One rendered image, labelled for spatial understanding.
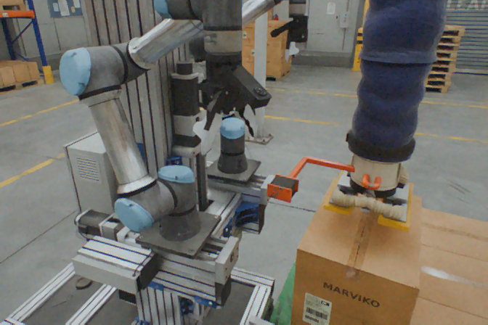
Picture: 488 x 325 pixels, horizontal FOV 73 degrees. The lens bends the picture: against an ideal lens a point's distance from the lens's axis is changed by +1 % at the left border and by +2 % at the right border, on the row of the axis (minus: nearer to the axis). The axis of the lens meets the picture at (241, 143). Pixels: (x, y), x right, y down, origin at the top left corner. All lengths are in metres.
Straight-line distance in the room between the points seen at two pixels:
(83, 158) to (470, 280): 1.85
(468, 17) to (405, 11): 9.56
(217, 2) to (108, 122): 0.49
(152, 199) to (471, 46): 10.23
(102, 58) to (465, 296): 1.77
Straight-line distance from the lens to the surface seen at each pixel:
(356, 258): 1.28
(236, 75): 0.64
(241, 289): 2.12
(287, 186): 1.10
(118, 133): 0.97
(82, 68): 0.94
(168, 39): 0.91
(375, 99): 1.17
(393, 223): 1.27
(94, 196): 1.53
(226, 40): 0.64
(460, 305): 1.87
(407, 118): 1.21
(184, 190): 1.07
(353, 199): 1.22
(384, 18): 1.13
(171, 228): 1.14
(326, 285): 1.34
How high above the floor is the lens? 1.77
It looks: 23 degrees down
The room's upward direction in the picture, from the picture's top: straight up
